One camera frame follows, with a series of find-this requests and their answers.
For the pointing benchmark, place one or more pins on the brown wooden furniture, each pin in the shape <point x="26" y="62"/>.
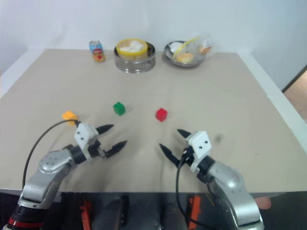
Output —
<point x="298" y="93"/>

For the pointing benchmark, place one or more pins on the metal bowl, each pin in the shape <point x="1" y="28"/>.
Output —
<point x="171" y="58"/>

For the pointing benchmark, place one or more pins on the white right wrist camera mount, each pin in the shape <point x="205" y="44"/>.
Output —
<point x="200" y="143"/>

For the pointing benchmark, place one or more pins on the green cube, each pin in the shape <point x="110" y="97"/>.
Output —
<point x="118" y="108"/>

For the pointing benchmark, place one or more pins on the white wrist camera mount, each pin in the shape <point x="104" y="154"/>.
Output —
<point x="200" y="143"/>
<point x="84" y="136"/>

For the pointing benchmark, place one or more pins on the orange bracket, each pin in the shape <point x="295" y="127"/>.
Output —
<point x="86" y="215"/>
<point x="194" y="210"/>

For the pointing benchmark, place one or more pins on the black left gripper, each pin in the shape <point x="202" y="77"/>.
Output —
<point x="96" y="149"/>

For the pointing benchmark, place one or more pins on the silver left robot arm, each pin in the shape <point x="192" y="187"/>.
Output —
<point x="51" y="165"/>

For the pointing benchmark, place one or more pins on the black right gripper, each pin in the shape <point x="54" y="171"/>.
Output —
<point x="187" y="155"/>

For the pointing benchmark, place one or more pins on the orange cube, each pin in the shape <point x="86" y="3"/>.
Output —
<point x="68" y="115"/>

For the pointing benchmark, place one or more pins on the printed drink can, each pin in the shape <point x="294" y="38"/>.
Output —
<point x="98" y="52"/>

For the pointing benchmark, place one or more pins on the yellow steamer basket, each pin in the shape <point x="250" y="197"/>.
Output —
<point x="130" y="54"/>

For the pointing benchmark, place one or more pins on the steel steamer pot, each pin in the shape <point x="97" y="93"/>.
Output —
<point x="134" y="64"/>

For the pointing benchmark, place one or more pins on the golden bread roll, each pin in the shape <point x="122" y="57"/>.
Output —
<point x="184" y="58"/>

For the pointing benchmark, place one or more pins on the beige tablecloth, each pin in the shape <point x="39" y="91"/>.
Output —
<point x="144" y="95"/>

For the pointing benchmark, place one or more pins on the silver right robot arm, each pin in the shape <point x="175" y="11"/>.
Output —
<point x="230" y="184"/>

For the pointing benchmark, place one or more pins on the clear plastic bag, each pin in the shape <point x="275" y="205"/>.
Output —
<point x="201" y="43"/>

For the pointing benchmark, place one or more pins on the red cube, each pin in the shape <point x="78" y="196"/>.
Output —
<point x="161" y="114"/>

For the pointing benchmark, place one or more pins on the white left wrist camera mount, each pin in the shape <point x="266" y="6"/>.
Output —
<point x="84" y="136"/>

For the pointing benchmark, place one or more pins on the white steamed buns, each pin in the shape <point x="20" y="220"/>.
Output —
<point x="130" y="46"/>

